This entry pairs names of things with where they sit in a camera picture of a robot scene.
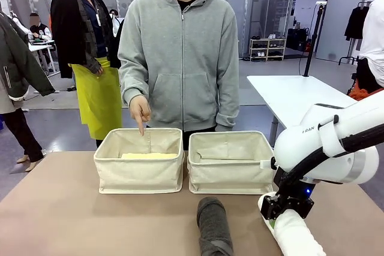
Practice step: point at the white towel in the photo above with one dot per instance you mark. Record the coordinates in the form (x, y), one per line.
(294, 235)

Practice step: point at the dark grey rolled towel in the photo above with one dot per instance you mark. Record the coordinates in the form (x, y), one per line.
(214, 226)

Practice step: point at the pale cream towel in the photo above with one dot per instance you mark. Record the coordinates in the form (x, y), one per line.
(150, 156)

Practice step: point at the seated background person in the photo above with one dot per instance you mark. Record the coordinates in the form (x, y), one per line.
(39, 29)

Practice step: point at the person's left forearm grey sleeve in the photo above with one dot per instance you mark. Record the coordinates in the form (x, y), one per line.
(229, 97)

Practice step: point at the wooden shoe rack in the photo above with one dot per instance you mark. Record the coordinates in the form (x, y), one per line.
(268, 48)

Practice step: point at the person in white shirt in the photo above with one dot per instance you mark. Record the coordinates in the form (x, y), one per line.
(373, 37)

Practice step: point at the clothes rack with black garment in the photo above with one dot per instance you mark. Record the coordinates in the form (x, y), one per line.
(357, 23)

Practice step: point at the white background desk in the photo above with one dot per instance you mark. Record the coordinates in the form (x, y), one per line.
(42, 43)

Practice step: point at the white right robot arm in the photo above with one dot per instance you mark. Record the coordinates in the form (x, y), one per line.
(300, 148)

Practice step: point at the person in yellow apron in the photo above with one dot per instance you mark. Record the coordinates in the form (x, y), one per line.
(96, 94)

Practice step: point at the person's right forearm grey sleeve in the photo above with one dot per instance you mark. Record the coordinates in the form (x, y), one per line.
(132, 82)

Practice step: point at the cream fabric basket with label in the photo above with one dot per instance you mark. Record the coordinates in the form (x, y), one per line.
(228, 175)

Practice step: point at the person's right hand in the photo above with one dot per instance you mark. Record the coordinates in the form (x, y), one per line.
(139, 109)

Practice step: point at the white side table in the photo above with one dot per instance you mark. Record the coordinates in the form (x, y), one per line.
(294, 91)

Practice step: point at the black storage box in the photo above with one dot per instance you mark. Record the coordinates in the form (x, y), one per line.
(297, 38)

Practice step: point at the person in dark green jacket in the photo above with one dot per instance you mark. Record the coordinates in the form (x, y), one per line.
(15, 67)

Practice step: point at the orange cloth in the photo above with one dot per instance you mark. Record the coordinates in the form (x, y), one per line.
(360, 94)

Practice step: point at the person in grey hoodie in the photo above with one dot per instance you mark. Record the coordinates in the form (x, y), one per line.
(180, 58)

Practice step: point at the black camera stand pole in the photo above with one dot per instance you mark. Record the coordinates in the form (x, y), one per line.
(313, 40)

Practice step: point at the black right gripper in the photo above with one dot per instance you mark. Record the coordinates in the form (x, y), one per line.
(288, 202)

